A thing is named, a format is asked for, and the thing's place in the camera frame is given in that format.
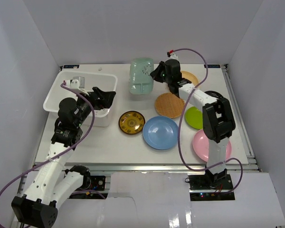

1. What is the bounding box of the blue round plate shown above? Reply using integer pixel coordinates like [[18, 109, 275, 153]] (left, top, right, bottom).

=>
[[142, 116, 179, 150]]

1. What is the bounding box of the beige round plate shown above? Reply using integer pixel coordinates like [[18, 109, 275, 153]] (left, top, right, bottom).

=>
[[181, 71, 199, 86]]

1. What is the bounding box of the woven bamboo round plate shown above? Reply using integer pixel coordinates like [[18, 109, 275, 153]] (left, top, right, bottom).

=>
[[154, 93, 185, 119]]

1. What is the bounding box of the green round plate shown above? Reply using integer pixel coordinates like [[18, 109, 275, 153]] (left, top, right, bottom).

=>
[[185, 106, 203, 130]]

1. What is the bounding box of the teal rectangular ceramic plate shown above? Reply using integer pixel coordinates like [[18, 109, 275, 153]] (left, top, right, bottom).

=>
[[128, 57, 154, 95]]

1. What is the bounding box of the white plastic bin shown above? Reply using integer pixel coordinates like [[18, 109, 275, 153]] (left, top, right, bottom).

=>
[[43, 69, 118, 127]]

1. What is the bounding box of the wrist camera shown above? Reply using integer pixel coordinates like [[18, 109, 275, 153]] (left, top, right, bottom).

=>
[[167, 50, 179, 60], [70, 76, 86, 92]]

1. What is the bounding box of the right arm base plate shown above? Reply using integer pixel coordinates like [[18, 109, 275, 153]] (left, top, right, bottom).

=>
[[184, 174, 235, 202]]

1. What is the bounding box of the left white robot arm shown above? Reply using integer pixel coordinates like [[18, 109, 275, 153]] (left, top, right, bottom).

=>
[[11, 87, 116, 228]]

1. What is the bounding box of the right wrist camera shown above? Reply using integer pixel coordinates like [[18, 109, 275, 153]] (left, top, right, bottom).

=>
[[167, 50, 179, 60]]

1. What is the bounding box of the black round plate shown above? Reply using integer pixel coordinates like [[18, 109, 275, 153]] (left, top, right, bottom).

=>
[[205, 90, 224, 99]]

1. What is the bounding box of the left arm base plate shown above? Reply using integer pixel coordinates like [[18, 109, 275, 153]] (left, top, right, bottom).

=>
[[69, 176, 107, 200]]

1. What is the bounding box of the pink round plate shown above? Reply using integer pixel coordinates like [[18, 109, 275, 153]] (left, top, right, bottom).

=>
[[192, 129, 232, 163]]

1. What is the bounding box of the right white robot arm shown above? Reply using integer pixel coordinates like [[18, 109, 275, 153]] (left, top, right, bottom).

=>
[[150, 59, 236, 190]]

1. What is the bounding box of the yellow brown patterned plate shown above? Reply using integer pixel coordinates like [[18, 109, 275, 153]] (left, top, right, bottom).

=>
[[118, 111, 146, 135]]

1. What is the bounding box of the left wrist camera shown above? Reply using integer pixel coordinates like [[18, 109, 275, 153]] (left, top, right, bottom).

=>
[[70, 76, 86, 92]]

